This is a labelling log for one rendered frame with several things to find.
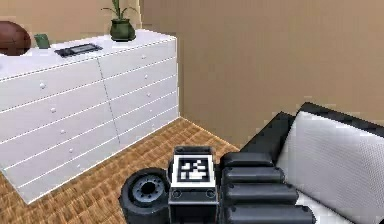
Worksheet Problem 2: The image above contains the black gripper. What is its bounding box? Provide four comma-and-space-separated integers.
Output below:
118, 167, 172, 224

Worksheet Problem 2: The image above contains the black and white armchair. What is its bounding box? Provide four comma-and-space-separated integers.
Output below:
239, 101, 384, 224

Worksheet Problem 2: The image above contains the white chest of drawers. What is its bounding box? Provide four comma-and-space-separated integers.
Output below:
0, 28, 180, 205

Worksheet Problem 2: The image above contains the black remote control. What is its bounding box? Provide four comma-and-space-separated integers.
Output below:
54, 43, 103, 59

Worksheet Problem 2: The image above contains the green potted house plant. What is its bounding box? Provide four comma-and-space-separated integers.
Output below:
101, 0, 139, 43

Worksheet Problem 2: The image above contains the small green cup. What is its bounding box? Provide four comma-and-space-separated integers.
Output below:
33, 33, 51, 50

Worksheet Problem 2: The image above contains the brown ball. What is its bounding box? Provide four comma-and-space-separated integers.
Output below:
0, 20, 32, 57

